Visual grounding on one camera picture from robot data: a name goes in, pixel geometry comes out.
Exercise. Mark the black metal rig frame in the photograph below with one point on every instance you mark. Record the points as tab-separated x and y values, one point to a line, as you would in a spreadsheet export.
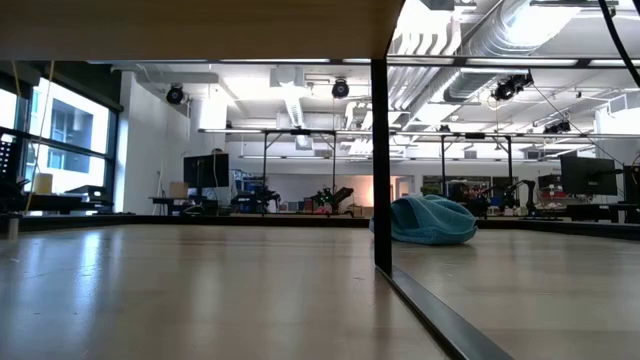
300	132
443	165

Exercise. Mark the black table edge rail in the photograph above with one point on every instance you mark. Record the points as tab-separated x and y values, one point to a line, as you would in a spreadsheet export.
75	220

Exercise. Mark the black round ceiling camera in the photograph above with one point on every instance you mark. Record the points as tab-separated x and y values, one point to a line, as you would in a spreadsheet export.
175	94
340	89

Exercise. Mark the dark background desk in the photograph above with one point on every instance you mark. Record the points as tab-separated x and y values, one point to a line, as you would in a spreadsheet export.
600	207
50	202

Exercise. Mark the background office desk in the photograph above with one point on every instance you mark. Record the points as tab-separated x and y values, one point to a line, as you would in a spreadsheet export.
165	200

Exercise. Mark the flat black desk device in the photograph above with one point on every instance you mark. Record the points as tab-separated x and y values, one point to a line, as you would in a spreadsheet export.
87	192

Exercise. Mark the black overhead camera cluster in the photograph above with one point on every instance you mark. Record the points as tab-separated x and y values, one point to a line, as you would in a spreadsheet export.
510	89

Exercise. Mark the black background robot arm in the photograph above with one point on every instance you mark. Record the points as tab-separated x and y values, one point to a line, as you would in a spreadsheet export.
257	200
520	192
332	197

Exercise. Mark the pale yellow box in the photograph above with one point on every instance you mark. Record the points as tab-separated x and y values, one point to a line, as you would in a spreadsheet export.
43	184

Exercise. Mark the teal cloth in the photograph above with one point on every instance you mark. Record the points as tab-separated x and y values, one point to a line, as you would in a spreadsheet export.
435	222

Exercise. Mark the red white storage bins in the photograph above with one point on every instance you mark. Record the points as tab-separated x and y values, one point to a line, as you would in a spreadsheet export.
550	192

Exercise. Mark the large black-framed window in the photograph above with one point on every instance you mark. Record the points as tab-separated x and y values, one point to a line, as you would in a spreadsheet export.
70	125

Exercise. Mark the light wooden shelf board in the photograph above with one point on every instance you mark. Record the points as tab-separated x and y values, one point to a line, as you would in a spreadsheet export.
200	25

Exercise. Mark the black computer monitor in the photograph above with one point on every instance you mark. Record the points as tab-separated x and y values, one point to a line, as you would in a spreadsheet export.
587	176
205	170
632	185

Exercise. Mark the black perforated panel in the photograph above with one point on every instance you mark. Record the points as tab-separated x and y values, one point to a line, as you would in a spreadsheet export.
5	160

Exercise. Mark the silver ventilation duct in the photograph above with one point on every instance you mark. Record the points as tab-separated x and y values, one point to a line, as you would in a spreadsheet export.
500	30

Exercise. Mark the small white cylinder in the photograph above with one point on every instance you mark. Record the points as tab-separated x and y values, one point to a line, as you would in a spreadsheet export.
12	227

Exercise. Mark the small cardboard box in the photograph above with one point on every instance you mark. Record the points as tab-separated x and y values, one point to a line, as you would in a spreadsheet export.
178	190

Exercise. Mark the small black ceiling fixture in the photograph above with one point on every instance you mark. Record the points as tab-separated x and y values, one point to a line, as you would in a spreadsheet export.
557	128

